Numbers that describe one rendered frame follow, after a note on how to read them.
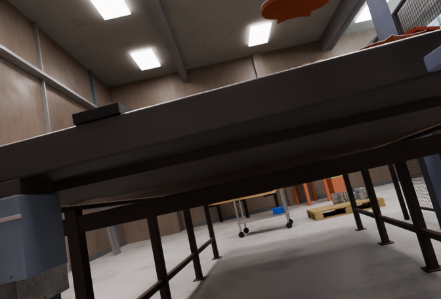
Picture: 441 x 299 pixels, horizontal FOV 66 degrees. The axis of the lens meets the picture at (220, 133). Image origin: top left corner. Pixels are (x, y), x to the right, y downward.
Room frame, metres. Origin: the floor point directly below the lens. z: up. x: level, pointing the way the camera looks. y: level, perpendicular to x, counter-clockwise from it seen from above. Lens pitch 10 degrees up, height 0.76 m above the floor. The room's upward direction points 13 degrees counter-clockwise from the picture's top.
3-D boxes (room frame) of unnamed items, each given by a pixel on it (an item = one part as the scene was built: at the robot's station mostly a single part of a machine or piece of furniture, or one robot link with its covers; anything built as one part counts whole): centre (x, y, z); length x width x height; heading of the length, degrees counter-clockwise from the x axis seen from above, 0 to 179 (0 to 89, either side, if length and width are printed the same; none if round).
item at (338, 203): (6.48, -1.91, 0.18); 1.25 x 0.87 x 0.35; 91
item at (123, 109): (0.53, 0.17, 0.92); 0.08 x 0.08 x 0.02; 83
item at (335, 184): (10.30, -2.48, 0.95); 1.46 x 1.31 x 1.89; 0
